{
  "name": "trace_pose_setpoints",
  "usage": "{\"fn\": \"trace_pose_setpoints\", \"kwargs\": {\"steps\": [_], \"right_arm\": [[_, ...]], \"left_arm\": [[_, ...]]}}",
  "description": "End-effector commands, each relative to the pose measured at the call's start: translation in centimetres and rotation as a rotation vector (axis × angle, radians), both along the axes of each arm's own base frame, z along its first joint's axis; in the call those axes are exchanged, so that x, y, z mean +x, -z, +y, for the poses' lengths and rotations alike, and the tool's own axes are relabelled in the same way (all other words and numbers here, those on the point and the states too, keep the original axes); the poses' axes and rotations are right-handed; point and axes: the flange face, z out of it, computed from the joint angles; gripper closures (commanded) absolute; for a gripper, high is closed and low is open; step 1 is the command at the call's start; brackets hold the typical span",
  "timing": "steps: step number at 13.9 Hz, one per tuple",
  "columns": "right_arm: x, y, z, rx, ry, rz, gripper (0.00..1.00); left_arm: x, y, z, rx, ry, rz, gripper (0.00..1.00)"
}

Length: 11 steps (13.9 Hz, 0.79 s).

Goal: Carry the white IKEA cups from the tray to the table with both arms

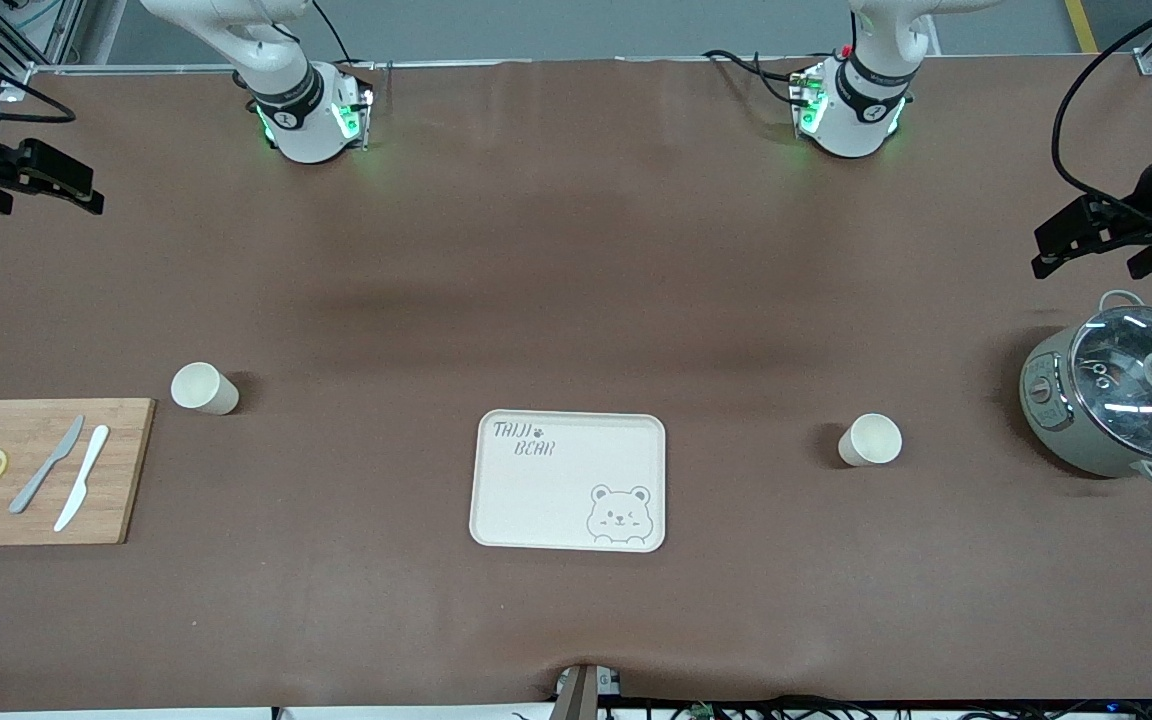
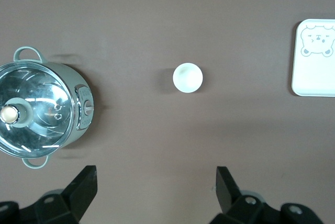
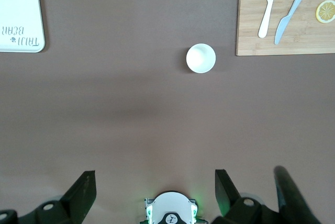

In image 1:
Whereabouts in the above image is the cream tray with bear print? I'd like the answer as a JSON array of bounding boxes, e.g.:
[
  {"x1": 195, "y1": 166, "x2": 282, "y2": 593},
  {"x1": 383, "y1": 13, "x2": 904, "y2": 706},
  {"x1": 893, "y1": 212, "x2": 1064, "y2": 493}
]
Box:
[{"x1": 469, "y1": 409, "x2": 667, "y2": 554}]

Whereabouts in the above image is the brown table mat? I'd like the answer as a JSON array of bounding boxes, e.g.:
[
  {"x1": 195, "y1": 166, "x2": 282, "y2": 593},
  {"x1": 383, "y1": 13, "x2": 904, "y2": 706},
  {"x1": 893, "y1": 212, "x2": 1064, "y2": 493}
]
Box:
[{"x1": 0, "y1": 55, "x2": 1152, "y2": 713}]

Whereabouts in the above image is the black left base cable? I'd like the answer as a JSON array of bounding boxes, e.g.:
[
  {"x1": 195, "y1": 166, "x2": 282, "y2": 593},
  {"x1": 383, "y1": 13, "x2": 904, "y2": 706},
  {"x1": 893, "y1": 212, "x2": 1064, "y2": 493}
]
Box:
[{"x1": 701, "y1": 48, "x2": 809, "y2": 107}]

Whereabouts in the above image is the white plastic knife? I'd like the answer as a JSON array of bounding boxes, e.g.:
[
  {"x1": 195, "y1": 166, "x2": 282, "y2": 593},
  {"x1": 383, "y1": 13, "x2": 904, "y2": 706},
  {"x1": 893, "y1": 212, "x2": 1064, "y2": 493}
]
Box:
[{"x1": 54, "y1": 425, "x2": 110, "y2": 532}]

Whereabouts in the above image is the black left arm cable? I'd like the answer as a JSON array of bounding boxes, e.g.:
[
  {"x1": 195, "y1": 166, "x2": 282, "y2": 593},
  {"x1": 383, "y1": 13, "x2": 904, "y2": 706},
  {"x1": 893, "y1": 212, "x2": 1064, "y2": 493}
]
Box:
[{"x1": 1051, "y1": 0, "x2": 1152, "y2": 203}]

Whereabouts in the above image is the black right base cable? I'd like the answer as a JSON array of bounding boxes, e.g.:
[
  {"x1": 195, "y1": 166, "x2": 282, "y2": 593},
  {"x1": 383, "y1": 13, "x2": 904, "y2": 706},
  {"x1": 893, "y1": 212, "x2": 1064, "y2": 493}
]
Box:
[{"x1": 311, "y1": 0, "x2": 377, "y2": 71}]

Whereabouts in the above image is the black base cable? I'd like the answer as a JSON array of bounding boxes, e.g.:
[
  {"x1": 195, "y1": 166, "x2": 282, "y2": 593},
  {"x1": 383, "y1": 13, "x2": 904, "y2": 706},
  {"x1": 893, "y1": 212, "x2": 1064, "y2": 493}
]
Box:
[
  {"x1": 311, "y1": 0, "x2": 377, "y2": 71},
  {"x1": 701, "y1": 48, "x2": 809, "y2": 107}
]

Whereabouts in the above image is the grey plastic knife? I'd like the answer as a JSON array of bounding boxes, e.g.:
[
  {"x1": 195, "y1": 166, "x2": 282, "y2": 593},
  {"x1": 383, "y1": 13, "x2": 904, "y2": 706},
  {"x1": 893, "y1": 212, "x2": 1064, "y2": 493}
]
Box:
[{"x1": 9, "y1": 415, "x2": 85, "y2": 515}]

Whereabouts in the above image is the grey-green electric cooking pot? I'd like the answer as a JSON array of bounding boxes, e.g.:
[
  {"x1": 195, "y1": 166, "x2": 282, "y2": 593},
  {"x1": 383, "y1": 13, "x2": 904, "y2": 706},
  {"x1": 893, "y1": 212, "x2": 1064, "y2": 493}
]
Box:
[{"x1": 1019, "y1": 290, "x2": 1152, "y2": 489}]

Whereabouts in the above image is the white IKEA cup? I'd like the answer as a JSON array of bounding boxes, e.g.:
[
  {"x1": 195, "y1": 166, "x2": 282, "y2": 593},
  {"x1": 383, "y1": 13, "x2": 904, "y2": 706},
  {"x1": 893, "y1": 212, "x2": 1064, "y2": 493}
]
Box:
[
  {"x1": 171, "y1": 362, "x2": 240, "y2": 417},
  {"x1": 838, "y1": 413, "x2": 904, "y2": 469}
]

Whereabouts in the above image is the glass pot lid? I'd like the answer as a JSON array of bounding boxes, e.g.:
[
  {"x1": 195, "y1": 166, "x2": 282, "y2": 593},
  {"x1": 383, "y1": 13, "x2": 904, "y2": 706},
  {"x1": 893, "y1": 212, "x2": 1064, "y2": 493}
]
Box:
[{"x1": 1071, "y1": 305, "x2": 1152, "y2": 461}]

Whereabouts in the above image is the metal table edge bracket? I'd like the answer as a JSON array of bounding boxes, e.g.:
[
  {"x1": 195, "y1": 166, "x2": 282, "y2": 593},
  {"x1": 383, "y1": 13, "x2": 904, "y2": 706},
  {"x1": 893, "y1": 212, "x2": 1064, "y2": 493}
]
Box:
[{"x1": 554, "y1": 663, "x2": 623, "y2": 720}]

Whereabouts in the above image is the wooden cutting board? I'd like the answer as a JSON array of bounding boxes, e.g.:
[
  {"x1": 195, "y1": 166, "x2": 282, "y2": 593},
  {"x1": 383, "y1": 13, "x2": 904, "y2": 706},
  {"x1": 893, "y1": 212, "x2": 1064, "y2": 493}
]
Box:
[{"x1": 0, "y1": 398, "x2": 156, "y2": 547}]

